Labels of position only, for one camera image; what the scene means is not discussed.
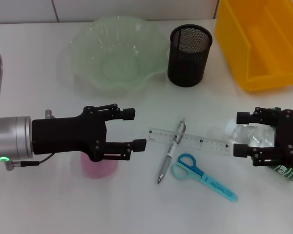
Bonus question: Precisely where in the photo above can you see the blue turquoise scissors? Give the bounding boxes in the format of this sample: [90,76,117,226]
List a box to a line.
[171,153,239,203]

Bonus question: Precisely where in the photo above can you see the left gripper grey cable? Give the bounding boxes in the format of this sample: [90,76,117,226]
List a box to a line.
[4,154,54,172]

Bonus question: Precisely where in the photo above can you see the grey white ballpoint pen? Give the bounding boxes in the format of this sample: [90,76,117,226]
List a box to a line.
[157,117,188,185]

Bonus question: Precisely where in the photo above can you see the black mesh pen holder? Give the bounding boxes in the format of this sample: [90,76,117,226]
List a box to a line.
[167,23,213,88]

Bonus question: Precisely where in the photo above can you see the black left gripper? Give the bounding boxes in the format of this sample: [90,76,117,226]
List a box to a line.
[31,103,147,163]

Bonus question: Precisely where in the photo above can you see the clear plastic ruler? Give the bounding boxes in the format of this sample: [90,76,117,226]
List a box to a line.
[146,126,231,156]

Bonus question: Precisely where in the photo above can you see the clear water bottle green label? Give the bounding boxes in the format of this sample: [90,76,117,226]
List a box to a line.
[223,118,293,191]

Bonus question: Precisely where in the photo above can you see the pink peach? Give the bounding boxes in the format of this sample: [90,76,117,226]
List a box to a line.
[80,152,119,180]

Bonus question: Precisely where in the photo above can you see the yellow plastic bin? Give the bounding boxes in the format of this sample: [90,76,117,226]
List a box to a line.
[214,0,293,93]

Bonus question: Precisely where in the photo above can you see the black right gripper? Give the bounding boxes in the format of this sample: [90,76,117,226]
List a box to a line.
[233,106,293,169]

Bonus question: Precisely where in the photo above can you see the green glass fruit bowl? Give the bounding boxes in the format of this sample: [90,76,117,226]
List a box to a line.
[69,15,171,95]

